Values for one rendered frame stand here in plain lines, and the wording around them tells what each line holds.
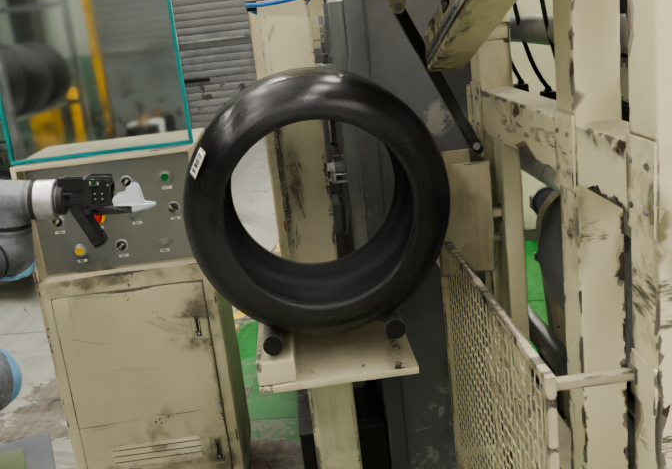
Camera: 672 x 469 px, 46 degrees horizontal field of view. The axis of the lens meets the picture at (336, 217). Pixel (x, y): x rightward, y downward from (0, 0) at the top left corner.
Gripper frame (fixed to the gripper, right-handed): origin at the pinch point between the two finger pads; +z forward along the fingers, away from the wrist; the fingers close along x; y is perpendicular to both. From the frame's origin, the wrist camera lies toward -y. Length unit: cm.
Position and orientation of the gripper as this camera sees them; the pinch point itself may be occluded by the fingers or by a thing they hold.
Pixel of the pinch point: (150, 207)
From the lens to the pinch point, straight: 182.8
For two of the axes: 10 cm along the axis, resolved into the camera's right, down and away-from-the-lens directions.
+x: -0.7, -2.4, 9.7
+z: 10.0, -0.2, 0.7
